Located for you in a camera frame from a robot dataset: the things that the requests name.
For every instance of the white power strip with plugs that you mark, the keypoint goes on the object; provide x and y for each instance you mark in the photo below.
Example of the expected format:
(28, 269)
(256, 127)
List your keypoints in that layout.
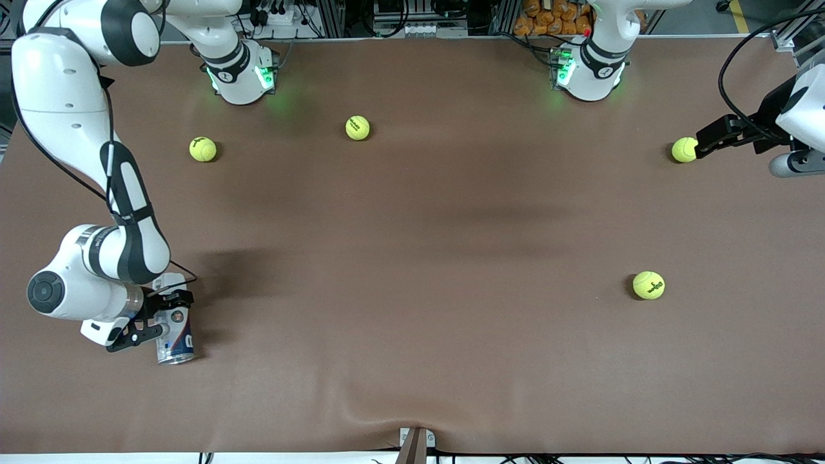
(283, 17)

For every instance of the yellow tennis ball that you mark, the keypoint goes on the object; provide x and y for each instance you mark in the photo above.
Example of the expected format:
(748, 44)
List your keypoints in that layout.
(358, 127)
(203, 149)
(683, 149)
(648, 285)

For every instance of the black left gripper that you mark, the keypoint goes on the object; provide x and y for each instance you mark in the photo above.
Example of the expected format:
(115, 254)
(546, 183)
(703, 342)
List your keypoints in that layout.
(766, 120)

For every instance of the orange objects pile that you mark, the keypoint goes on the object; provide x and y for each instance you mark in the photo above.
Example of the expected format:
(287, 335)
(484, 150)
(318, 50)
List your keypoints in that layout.
(554, 18)

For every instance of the aluminium frame strut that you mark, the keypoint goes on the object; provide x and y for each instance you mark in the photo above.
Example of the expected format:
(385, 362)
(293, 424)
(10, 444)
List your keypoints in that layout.
(786, 40)

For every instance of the aluminium frame post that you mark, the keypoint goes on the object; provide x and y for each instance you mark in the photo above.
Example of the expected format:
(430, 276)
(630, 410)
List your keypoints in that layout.
(504, 14)
(333, 16)

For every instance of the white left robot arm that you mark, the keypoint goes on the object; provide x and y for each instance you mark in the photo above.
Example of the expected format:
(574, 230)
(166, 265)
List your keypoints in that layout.
(596, 80)

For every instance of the long white socket strip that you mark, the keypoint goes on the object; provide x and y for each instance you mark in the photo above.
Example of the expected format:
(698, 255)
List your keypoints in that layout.
(419, 29)

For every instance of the brown table mat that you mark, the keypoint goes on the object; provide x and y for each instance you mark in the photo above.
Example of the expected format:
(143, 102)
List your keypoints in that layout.
(412, 322)

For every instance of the silver blue tennis ball can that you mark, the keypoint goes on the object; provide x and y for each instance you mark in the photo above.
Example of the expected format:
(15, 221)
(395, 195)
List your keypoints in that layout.
(180, 341)

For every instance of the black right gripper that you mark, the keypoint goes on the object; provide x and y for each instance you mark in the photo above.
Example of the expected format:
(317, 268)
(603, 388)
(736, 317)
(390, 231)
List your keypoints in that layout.
(156, 301)

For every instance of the metal table clamp bracket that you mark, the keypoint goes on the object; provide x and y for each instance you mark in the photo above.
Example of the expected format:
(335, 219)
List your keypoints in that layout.
(430, 439)

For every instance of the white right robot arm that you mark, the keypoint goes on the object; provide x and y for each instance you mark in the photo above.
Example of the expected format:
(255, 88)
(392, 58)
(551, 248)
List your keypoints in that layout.
(61, 96)

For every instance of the brown tapered pole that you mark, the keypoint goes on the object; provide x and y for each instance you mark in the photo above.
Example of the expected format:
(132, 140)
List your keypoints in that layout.
(412, 451)

